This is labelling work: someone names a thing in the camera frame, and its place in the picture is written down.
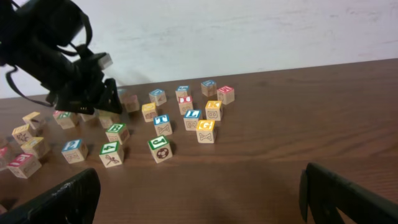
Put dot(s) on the red A block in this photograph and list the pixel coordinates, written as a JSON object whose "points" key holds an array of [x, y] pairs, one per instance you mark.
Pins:
{"points": [[57, 115]]}

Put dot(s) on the yellow G block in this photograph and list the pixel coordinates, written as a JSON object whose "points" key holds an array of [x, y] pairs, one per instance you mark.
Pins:
{"points": [[206, 132]]}

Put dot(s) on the blue D block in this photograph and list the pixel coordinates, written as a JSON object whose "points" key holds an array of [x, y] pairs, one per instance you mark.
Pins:
{"points": [[158, 97]]}

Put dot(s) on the green B block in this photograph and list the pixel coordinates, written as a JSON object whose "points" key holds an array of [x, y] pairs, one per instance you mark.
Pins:
{"points": [[118, 132]]}

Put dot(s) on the green N block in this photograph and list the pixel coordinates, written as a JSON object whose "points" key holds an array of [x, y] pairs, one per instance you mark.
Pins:
{"points": [[67, 120]]}

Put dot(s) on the green 4 block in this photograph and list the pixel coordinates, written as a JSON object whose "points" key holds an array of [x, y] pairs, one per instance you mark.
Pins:
{"points": [[112, 154]]}

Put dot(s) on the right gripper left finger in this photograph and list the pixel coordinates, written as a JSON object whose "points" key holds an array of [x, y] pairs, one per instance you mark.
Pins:
{"points": [[73, 201]]}

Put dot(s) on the blue L block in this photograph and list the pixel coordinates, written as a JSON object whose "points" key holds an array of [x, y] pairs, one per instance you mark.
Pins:
{"points": [[191, 119]]}

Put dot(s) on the red E block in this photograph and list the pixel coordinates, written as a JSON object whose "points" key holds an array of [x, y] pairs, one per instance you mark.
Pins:
{"points": [[24, 165]]}

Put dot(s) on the red I block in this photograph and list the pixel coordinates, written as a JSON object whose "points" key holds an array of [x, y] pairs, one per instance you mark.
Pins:
{"points": [[185, 103]]}

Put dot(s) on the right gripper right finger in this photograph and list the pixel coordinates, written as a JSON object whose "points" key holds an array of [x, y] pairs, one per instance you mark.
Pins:
{"points": [[326, 194]]}

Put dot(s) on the yellow O block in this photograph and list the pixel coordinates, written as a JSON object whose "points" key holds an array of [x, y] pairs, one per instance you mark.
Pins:
{"points": [[107, 119], [149, 112]]}

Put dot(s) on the blue T block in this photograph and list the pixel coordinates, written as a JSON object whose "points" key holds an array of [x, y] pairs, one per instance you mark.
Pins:
{"points": [[162, 125]]}

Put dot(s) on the yellow K block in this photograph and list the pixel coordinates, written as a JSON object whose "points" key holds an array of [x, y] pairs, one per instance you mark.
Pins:
{"points": [[214, 110]]}

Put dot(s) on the blue P block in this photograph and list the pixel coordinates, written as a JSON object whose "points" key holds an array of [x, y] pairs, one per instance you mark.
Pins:
{"points": [[123, 94]]}

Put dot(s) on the green J block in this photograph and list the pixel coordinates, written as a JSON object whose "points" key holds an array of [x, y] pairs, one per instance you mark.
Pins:
{"points": [[160, 148]]}

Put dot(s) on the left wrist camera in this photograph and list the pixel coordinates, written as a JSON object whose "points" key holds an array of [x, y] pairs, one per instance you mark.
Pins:
{"points": [[105, 61]]}

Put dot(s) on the red M block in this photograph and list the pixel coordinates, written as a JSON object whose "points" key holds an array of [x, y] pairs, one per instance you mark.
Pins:
{"points": [[225, 94]]}

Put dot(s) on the blue S block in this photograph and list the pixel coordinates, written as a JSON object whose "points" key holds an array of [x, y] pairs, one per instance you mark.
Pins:
{"points": [[183, 91]]}

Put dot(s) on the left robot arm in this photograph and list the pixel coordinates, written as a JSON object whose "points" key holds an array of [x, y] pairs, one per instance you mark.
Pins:
{"points": [[50, 41]]}

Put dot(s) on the red U block upper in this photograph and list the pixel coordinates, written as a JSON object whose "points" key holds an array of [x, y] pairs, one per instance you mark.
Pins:
{"points": [[131, 103]]}

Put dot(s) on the blue Q block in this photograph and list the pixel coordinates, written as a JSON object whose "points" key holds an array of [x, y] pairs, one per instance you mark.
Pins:
{"points": [[209, 88]]}

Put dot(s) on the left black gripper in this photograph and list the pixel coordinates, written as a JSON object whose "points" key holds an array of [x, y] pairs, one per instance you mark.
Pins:
{"points": [[87, 90]]}

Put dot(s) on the blue 2 block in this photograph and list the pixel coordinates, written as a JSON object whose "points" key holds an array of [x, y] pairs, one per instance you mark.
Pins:
{"points": [[75, 151]]}

